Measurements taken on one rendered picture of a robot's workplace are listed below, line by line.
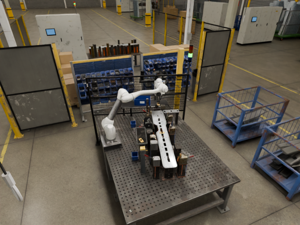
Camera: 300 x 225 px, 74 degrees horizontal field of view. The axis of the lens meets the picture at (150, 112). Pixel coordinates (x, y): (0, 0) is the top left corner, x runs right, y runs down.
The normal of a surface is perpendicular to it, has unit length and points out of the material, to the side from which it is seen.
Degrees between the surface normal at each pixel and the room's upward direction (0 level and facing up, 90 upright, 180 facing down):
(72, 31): 90
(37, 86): 93
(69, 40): 90
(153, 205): 0
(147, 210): 0
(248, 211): 0
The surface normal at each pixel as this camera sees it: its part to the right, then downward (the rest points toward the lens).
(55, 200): 0.00, -0.85
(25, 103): 0.35, 0.49
